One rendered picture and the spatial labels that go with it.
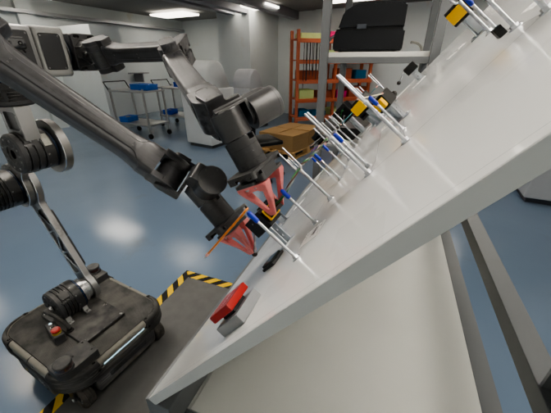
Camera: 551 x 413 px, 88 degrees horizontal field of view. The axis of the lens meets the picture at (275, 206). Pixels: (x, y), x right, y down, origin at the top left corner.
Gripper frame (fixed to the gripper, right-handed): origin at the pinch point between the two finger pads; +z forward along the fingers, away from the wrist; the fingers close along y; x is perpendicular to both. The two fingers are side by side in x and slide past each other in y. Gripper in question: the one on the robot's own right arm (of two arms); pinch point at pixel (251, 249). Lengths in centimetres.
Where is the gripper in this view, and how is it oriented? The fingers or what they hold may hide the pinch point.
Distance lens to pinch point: 66.9
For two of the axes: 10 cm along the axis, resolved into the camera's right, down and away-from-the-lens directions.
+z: 6.2, 7.7, 1.5
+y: 4.6, -5.2, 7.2
